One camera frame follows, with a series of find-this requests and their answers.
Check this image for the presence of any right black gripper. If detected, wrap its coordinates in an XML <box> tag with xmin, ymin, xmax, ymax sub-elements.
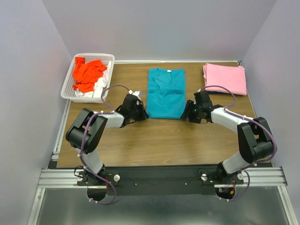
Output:
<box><xmin>180</xmin><ymin>99</ymin><xmax>202</xmax><ymax>124</ymax></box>

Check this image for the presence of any aluminium frame rail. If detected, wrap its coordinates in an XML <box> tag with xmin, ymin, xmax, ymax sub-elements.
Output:
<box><xmin>25</xmin><ymin>103</ymin><xmax>300</xmax><ymax>225</ymax></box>

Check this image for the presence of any white t shirt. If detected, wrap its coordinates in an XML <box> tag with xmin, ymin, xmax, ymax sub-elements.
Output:
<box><xmin>72</xmin><ymin>57</ymin><xmax>112</xmax><ymax>98</ymax></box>

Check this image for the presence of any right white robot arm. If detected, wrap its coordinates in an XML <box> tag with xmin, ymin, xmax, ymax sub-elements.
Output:
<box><xmin>180</xmin><ymin>90</ymin><xmax>277</xmax><ymax>184</ymax></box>

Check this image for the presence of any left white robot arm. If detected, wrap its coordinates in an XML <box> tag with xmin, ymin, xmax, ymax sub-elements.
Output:
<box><xmin>66</xmin><ymin>91</ymin><xmax>149</xmax><ymax>185</ymax></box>

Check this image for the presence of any purple cable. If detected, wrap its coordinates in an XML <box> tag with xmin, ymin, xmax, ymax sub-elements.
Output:
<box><xmin>199</xmin><ymin>84</ymin><xmax>278</xmax><ymax>202</ymax></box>
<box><xmin>78</xmin><ymin>84</ymin><xmax>132</xmax><ymax>205</ymax></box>

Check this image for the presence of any white plastic laundry basket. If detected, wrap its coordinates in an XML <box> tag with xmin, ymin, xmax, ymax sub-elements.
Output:
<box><xmin>60</xmin><ymin>53</ymin><xmax>115</xmax><ymax>103</ymax></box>

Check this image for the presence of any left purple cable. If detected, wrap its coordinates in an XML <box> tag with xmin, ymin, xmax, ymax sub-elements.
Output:
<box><xmin>78</xmin><ymin>84</ymin><xmax>132</xmax><ymax>205</ymax></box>

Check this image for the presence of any folded pink t shirt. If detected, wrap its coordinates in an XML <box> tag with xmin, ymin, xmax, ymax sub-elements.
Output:
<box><xmin>203</xmin><ymin>63</ymin><xmax>247</xmax><ymax>96</ymax></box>

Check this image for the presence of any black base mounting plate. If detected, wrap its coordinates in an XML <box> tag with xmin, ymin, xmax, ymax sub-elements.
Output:
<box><xmin>74</xmin><ymin>165</ymin><xmax>245</xmax><ymax>197</ymax></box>

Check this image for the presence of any orange t shirt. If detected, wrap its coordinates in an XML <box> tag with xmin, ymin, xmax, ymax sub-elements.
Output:
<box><xmin>72</xmin><ymin>57</ymin><xmax>107</xmax><ymax>93</ymax></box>

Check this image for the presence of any folded dark navy shirt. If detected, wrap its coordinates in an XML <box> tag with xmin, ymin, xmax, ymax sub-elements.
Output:
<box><xmin>208</xmin><ymin>91</ymin><xmax>231</xmax><ymax>95</ymax></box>

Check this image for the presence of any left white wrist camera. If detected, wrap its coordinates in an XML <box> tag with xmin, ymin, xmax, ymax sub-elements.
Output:
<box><xmin>128</xmin><ymin>90</ymin><xmax>142</xmax><ymax>98</ymax></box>

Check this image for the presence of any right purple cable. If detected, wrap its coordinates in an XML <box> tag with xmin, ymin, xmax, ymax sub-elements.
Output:
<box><xmin>199</xmin><ymin>84</ymin><xmax>278</xmax><ymax>202</ymax></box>

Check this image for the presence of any teal polo shirt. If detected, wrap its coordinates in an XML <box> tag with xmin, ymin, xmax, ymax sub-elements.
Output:
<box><xmin>146</xmin><ymin>68</ymin><xmax>186</xmax><ymax>120</ymax></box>

